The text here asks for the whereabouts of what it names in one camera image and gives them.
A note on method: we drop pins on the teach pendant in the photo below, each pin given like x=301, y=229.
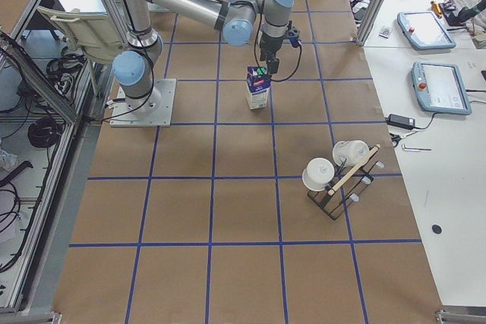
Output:
x=424, y=31
x=439, y=88

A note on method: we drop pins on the white mug on rack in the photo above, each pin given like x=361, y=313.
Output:
x=317, y=174
x=349, y=153

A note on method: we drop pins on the black wire mug rack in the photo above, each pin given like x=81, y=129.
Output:
x=347, y=185

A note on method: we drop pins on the white mug on rack back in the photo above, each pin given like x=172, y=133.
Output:
x=349, y=153

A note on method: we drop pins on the lower teach pendant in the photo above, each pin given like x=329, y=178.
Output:
x=439, y=88

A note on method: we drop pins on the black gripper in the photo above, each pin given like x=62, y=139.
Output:
x=271, y=44

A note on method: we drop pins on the white mug on rack front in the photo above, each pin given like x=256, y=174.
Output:
x=317, y=174

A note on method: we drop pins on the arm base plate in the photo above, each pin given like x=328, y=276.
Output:
x=157, y=111

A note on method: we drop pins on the blue white milk carton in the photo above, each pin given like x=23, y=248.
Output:
x=258, y=87

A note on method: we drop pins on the black power adapter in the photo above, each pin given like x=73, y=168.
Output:
x=400, y=121

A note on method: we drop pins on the upper teach pendant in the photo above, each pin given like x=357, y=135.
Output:
x=424, y=31

